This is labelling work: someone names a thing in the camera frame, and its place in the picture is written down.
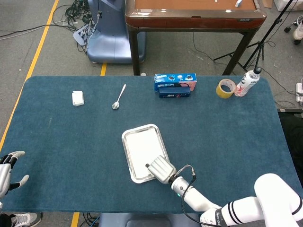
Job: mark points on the blue Oreo cookie box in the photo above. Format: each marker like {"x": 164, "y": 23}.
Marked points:
{"x": 175, "y": 77}

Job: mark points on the blue-grey own robot base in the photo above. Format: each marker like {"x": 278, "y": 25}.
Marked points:
{"x": 142, "y": 221}

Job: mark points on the white power strip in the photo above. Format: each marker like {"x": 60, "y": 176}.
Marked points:
{"x": 300, "y": 91}

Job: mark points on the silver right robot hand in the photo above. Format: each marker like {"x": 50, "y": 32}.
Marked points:
{"x": 162, "y": 170}

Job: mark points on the white paper pad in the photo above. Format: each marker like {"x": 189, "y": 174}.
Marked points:
{"x": 142, "y": 149}

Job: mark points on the small white box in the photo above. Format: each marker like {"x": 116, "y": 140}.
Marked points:
{"x": 78, "y": 98}

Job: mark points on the blue table cloth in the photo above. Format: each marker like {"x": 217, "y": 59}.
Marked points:
{"x": 71, "y": 142}

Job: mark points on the cardboard box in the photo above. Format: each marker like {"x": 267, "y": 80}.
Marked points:
{"x": 267, "y": 2}

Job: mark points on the brown mahjong table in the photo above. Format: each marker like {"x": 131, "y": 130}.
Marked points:
{"x": 194, "y": 22}

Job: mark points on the silver metal tray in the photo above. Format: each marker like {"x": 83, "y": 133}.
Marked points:
{"x": 138, "y": 180}

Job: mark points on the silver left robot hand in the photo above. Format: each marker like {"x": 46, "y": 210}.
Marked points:
{"x": 4, "y": 177}

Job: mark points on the black tripod stand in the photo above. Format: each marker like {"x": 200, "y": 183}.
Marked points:
{"x": 261, "y": 45}

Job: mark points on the metal spoon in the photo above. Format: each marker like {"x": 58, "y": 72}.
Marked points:
{"x": 115, "y": 105}

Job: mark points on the yellow tape roll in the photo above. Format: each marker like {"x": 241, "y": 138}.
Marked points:
{"x": 222, "y": 94}

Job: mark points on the grey power strip with plugs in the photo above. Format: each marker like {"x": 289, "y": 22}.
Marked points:
{"x": 81, "y": 34}

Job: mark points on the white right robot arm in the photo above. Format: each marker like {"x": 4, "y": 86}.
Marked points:
{"x": 196, "y": 201}

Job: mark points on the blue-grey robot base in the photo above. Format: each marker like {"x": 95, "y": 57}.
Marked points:
{"x": 111, "y": 45}

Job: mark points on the white pink plastic bottle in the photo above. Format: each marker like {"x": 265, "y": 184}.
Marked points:
{"x": 246, "y": 84}

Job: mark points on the dark blue small box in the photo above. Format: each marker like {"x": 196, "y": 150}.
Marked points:
{"x": 174, "y": 92}

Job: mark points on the grey sneaker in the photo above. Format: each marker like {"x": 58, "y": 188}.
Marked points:
{"x": 26, "y": 219}

